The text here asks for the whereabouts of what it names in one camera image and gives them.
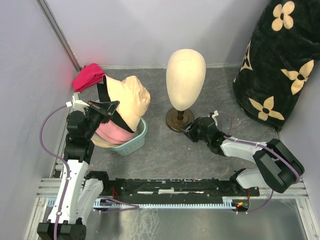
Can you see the pink bucket hat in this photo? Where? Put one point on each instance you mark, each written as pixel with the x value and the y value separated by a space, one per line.
pixel 113 133

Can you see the brown round wooden stand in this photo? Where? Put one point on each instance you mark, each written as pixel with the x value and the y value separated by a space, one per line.
pixel 176 119

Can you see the aluminium rail frame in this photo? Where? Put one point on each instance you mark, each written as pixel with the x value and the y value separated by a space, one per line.
pixel 82 192

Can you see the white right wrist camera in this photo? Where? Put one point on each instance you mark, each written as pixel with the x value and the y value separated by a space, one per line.
pixel 214 116

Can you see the black bucket hat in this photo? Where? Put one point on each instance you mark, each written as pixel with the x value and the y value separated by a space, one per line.
pixel 103 98

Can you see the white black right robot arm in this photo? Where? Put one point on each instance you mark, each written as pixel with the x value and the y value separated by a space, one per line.
pixel 276 166

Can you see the aluminium corner profile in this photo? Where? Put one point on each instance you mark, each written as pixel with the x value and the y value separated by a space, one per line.
pixel 48 14

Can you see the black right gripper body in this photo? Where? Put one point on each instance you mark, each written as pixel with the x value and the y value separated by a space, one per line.
pixel 194 133

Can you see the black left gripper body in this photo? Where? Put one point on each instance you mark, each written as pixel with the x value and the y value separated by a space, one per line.
pixel 95 113

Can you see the light blue plastic basket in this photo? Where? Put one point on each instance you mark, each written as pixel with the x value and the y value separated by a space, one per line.
pixel 134 144

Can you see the magenta hat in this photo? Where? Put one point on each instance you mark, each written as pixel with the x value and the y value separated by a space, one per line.
pixel 89 75

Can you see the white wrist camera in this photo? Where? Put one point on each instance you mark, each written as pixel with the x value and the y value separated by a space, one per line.
pixel 214 116
pixel 76 102

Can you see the cream bucket hat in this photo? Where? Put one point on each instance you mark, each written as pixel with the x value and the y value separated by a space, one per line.
pixel 134 98

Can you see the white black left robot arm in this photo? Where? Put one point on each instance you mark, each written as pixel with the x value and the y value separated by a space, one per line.
pixel 77 192

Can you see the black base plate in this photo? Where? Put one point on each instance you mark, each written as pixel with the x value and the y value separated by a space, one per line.
pixel 211 186

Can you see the beige bottom hat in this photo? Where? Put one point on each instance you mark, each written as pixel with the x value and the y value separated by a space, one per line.
pixel 100 142

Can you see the light blue cable duct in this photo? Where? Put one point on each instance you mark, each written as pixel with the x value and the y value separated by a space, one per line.
pixel 167 201

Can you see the black floral blanket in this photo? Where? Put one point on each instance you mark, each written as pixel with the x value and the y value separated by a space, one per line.
pixel 282 52

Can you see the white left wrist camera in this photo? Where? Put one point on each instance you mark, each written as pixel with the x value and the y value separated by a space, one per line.
pixel 76 102

